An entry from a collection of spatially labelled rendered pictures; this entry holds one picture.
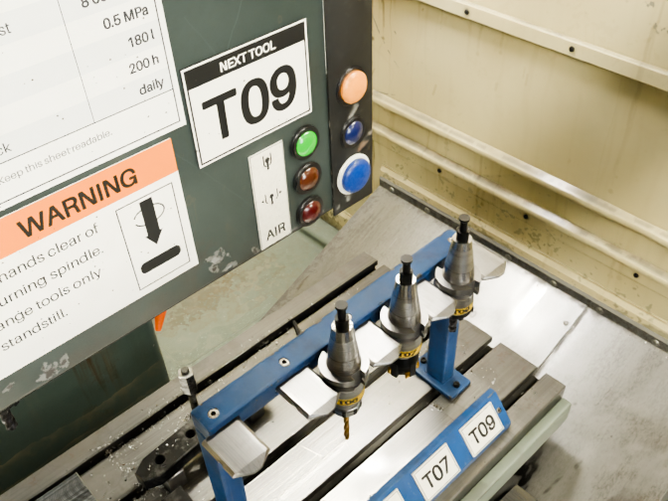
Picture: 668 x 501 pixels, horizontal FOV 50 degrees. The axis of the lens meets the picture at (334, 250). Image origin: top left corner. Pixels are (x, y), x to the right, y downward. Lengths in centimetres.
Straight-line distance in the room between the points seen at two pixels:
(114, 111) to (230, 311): 147
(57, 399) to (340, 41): 112
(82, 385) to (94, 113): 113
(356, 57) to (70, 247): 24
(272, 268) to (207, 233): 146
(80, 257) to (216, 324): 140
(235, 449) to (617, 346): 88
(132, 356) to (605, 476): 94
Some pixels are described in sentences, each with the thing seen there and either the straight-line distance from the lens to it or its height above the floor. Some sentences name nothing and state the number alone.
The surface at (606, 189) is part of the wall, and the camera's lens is 138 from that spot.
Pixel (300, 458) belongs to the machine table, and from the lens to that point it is 120.
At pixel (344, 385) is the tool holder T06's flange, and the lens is 88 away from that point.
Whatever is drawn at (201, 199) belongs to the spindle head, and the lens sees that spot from 49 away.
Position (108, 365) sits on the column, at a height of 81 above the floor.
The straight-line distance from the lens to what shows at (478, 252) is 106.
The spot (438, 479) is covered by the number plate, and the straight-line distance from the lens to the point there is 115.
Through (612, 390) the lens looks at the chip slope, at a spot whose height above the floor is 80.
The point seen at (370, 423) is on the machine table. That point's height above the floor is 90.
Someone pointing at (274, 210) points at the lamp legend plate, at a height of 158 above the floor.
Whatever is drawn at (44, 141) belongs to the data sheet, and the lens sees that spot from 41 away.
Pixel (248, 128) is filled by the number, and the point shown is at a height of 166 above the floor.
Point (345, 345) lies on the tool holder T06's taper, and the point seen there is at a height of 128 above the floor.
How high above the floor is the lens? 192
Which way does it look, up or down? 42 degrees down
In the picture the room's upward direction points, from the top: 3 degrees counter-clockwise
